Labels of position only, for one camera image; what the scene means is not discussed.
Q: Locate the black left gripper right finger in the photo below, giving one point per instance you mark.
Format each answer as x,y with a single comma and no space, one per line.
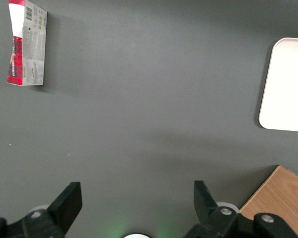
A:
206,210

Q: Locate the red cookie box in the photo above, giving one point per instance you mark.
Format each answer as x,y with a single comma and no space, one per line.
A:
27,49

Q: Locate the wooden drawer cabinet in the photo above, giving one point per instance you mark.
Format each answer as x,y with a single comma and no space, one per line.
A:
283,193

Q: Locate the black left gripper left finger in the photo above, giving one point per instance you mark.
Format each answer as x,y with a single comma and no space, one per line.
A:
67,205

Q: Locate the white rectangular tray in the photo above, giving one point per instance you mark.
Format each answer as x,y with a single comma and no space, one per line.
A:
288,86

